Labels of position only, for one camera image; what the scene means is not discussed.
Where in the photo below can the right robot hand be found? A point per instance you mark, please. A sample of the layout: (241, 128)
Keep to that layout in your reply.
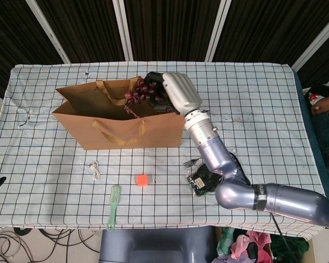
(181, 93)

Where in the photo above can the dark red grape bunch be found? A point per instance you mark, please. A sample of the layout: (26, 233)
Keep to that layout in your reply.
(142, 91)

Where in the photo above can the person bare forearm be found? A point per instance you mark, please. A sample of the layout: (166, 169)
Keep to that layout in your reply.
(327, 105)

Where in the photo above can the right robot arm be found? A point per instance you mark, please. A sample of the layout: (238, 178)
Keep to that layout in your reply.
(235, 191)

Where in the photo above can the brown paper bag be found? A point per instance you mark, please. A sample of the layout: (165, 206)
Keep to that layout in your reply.
(120, 131)

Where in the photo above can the black item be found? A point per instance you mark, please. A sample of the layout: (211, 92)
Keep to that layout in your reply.
(203, 180)

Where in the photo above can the metal fork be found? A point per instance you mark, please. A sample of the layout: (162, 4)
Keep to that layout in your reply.
(192, 163)

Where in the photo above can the checked white tablecloth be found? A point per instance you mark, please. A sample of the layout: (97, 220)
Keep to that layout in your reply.
(263, 109)

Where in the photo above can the orange cube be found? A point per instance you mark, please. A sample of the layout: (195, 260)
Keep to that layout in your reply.
(142, 180)

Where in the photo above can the green scrub brush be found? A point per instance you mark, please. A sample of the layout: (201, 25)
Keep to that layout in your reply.
(114, 200)

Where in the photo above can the dark grey robot torso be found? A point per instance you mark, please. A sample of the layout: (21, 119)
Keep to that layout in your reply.
(159, 243)

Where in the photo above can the green checked cloth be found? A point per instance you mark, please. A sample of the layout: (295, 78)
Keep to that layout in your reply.
(224, 241)

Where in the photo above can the pink cloth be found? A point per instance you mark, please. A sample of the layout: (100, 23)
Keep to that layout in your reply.
(249, 243)

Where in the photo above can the dark green cloth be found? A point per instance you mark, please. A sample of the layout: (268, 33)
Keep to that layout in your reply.
(293, 246)

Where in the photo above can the white partition frame post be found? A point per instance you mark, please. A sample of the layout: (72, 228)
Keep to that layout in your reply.
(219, 30)
(123, 30)
(315, 41)
(48, 30)

